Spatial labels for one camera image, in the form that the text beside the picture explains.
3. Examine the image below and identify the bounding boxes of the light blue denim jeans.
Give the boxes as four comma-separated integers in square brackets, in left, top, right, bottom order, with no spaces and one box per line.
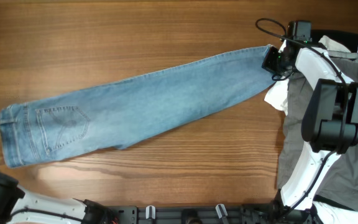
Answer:
[0,46,273,168]

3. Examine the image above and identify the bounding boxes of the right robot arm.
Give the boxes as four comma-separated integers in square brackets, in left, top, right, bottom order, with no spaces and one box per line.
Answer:
[262,20,358,223]

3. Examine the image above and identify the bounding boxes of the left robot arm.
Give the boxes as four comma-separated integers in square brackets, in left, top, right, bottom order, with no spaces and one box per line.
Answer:
[0,173,119,223]

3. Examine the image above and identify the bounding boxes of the white cloth garment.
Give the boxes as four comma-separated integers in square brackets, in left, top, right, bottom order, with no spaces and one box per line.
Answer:
[264,35,358,115]

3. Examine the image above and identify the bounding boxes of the black cloth garment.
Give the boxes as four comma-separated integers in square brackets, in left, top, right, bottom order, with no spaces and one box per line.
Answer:
[311,29,358,53]

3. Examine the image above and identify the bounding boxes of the grey cloth garment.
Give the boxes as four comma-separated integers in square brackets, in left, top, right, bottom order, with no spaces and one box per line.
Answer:
[277,52,358,210]

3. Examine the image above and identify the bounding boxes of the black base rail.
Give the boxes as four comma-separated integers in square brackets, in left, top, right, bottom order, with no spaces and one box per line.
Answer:
[110,206,274,224]

